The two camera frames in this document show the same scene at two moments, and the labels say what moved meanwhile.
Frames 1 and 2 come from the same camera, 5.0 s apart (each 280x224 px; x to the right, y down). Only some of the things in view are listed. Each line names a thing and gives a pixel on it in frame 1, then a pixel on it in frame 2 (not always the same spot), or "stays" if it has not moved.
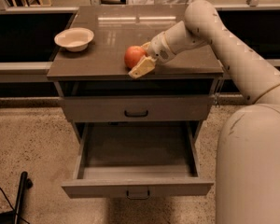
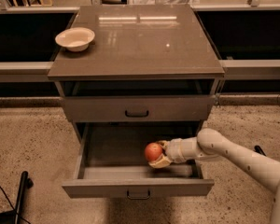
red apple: (133, 55) to (152, 151)
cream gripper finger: (146, 64) to (161, 161)
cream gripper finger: (146, 46) to (163, 144)
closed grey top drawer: (138, 108) stays
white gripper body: (158, 49) to (176, 151)
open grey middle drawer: (137, 160) stays
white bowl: (75, 39) stays
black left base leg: (13, 217) stays
